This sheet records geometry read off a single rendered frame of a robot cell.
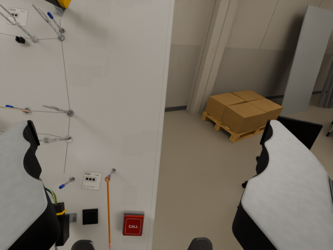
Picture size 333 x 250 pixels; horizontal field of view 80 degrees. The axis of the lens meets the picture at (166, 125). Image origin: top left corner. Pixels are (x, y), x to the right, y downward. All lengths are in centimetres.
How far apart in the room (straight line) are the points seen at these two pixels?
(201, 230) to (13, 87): 173
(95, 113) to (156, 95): 18
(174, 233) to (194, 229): 19
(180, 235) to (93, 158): 142
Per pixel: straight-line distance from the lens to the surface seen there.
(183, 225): 196
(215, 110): 326
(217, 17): 311
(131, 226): 61
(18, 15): 75
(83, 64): 64
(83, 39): 67
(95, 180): 61
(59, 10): 71
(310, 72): 502
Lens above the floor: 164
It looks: 32 degrees down
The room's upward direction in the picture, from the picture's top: 10 degrees clockwise
